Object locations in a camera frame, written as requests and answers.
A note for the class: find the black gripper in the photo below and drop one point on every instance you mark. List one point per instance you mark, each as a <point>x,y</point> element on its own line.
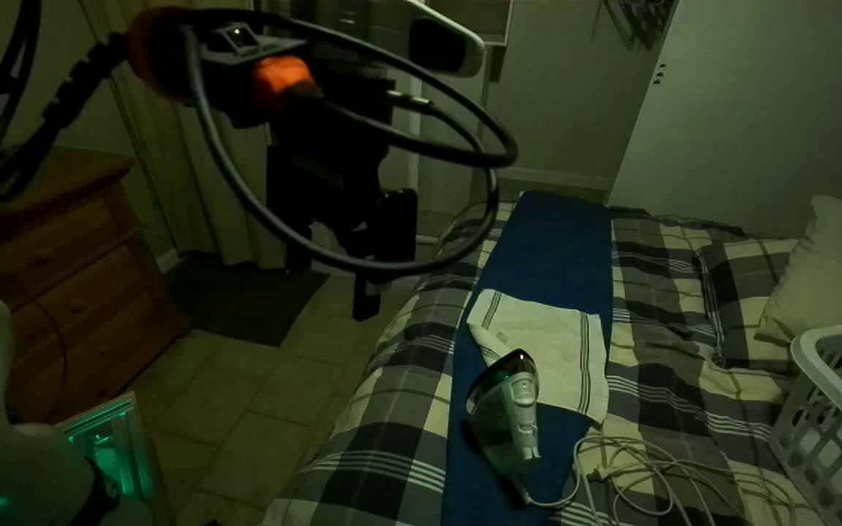
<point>336,186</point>

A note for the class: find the green lit robot base box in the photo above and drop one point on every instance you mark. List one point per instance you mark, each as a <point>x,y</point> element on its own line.
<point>108,454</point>

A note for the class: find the white striped towel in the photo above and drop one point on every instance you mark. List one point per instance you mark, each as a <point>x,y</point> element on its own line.
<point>555,340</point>

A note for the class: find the dark floor rug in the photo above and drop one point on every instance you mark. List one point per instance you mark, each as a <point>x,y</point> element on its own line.
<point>241,296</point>

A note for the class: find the beige folding door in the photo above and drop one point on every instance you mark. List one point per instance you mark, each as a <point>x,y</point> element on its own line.
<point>216,195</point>

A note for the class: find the plaid bed blanket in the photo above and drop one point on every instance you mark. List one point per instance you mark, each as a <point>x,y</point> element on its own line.
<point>380,429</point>

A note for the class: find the blue ironing mat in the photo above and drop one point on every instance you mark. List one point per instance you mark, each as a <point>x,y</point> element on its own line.
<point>555,245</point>

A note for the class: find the wooden dresser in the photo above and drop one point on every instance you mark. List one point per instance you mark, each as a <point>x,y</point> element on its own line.
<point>70,283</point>

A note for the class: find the white open cabinet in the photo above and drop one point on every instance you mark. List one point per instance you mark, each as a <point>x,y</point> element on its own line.
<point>494,39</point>

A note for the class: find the white wardrobe door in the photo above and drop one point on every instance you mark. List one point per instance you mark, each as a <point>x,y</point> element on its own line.
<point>760,106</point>

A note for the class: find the cream pillow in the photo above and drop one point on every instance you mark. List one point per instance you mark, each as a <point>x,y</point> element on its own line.
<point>830,272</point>

